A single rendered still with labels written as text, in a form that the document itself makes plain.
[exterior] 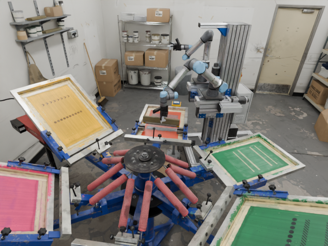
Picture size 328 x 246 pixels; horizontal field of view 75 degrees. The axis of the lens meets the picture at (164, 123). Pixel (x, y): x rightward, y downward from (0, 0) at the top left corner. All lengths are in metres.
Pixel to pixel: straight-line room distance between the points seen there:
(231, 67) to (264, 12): 3.24
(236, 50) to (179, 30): 3.14
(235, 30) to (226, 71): 0.46
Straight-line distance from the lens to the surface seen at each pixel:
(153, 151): 1.60
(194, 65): 2.20
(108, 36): 6.14
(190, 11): 5.67
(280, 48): 6.22
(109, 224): 2.81
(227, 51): 2.70
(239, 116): 3.09
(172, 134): 2.39
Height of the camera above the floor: 2.32
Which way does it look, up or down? 32 degrees down
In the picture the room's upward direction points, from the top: 2 degrees clockwise
